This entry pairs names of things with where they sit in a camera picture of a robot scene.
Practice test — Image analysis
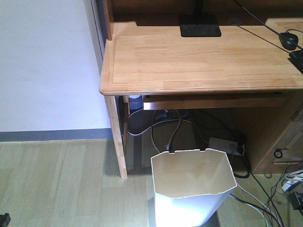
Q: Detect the white plastic trash bin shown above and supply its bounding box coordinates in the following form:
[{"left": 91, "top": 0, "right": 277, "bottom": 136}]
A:
[{"left": 151, "top": 148, "right": 237, "bottom": 227}]

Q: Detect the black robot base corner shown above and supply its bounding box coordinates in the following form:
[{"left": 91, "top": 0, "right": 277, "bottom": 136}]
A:
[{"left": 0, "top": 213, "right": 11, "bottom": 227}]

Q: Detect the light wooden desk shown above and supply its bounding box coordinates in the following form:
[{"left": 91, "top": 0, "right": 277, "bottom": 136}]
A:
[{"left": 99, "top": 0, "right": 303, "bottom": 178}]

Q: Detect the white power strip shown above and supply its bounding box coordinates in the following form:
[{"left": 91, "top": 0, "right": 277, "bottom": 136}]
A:
[{"left": 209, "top": 137, "right": 245, "bottom": 156}]

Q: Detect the black monitor stand base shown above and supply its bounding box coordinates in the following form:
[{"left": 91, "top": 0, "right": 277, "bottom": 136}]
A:
[{"left": 178, "top": 0, "right": 222, "bottom": 37}]

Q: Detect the wooden drawer cabinet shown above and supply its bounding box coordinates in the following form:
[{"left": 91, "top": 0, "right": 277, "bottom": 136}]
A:
[{"left": 248, "top": 90, "right": 303, "bottom": 174}]

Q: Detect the black computer mouse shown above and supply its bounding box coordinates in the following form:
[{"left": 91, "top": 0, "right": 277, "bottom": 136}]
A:
[{"left": 279, "top": 32, "right": 298, "bottom": 51}]

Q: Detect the black keyboard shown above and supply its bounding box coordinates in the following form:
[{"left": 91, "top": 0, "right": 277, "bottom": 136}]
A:
[{"left": 289, "top": 50, "right": 303, "bottom": 73}]

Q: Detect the grey cable with plug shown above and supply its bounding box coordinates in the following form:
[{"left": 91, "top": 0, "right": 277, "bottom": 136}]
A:
[{"left": 151, "top": 109, "right": 182, "bottom": 154}]

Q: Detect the black power cable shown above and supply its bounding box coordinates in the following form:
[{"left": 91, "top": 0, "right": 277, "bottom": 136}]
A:
[{"left": 231, "top": 134, "right": 251, "bottom": 179}]

